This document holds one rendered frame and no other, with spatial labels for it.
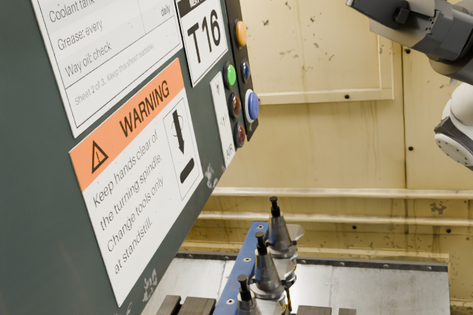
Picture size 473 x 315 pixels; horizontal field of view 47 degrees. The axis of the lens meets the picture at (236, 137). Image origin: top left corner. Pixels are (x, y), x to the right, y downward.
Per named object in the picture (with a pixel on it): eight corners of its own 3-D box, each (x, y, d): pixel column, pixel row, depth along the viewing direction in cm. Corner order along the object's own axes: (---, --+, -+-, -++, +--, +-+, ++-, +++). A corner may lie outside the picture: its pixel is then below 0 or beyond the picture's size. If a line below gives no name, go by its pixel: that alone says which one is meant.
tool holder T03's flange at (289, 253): (267, 245, 109) (265, 235, 108) (298, 243, 108) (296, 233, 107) (265, 265, 103) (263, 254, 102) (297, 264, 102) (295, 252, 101)
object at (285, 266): (296, 261, 102) (295, 257, 101) (291, 280, 97) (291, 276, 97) (260, 259, 104) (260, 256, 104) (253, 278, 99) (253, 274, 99)
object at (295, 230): (306, 226, 111) (305, 223, 111) (301, 242, 107) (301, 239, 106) (272, 226, 113) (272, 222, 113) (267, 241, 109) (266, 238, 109)
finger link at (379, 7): (357, -19, 56) (405, 1, 58) (345, 10, 57) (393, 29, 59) (364, -18, 55) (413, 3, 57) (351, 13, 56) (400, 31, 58)
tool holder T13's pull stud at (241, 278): (243, 291, 84) (239, 273, 83) (253, 292, 83) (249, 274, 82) (238, 298, 83) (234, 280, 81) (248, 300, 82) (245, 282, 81)
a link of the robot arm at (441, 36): (388, -32, 63) (467, 1, 67) (355, 46, 66) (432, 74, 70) (453, -21, 52) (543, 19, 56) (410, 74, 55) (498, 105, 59)
